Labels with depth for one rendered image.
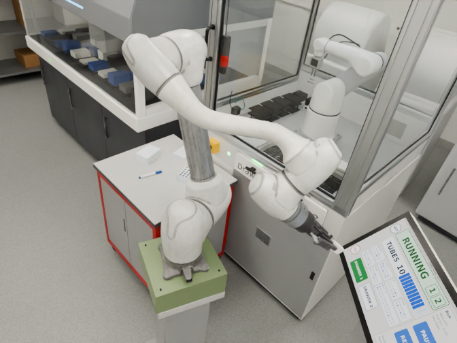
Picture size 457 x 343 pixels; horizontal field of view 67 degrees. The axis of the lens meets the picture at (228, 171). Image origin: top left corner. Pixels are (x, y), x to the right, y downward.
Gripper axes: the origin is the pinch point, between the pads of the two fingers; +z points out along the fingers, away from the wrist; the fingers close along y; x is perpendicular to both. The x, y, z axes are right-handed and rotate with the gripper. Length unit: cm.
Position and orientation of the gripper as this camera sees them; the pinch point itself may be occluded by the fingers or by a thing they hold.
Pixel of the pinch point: (334, 246)
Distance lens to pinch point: 129.1
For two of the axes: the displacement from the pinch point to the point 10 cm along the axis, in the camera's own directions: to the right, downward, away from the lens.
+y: -0.5, -5.7, 8.2
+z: 7.1, 5.6, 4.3
